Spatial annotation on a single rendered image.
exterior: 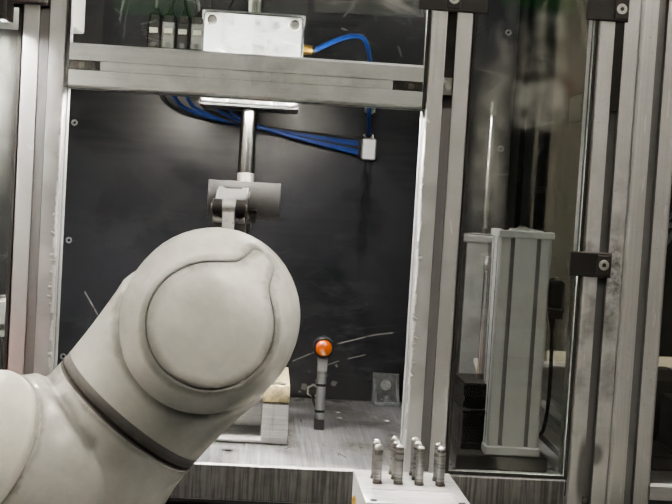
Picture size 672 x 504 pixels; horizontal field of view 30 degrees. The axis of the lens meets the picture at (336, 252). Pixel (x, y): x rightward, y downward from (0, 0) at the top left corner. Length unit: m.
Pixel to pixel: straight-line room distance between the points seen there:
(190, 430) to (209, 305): 0.09
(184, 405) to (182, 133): 1.06
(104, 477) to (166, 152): 1.04
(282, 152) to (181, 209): 0.16
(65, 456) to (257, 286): 0.15
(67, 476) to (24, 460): 0.03
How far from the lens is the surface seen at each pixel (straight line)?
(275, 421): 1.43
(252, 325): 0.67
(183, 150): 1.73
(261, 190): 1.48
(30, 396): 0.73
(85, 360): 0.74
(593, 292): 1.34
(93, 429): 0.73
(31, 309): 1.33
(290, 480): 1.33
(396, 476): 1.20
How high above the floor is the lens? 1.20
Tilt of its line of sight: 3 degrees down
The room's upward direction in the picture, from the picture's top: 3 degrees clockwise
